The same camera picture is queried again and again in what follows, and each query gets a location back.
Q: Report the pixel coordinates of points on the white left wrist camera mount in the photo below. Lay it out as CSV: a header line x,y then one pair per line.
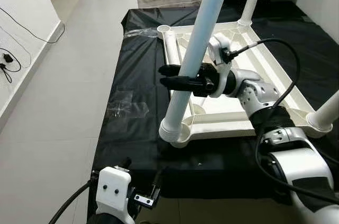
x,y
114,187

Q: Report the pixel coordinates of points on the clear tape patch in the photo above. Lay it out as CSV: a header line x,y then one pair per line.
x,y
127,106

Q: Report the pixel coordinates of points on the clear plastic wrap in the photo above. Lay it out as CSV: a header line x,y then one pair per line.
x,y
140,32

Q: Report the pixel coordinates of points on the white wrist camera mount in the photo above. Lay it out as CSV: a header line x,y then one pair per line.
x,y
218,46
114,187

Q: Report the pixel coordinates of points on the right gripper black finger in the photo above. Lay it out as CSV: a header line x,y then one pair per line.
x,y
172,83
169,69

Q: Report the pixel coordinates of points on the white plastic children table top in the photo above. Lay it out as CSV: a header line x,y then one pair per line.
x,y
222,115

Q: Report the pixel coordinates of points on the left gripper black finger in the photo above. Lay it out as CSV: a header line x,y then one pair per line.
x,y
158,181
125,163

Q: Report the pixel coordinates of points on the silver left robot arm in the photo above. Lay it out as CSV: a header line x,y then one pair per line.
x,y
106,220

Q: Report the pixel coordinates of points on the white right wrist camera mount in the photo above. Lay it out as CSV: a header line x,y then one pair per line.
x,y
218,46

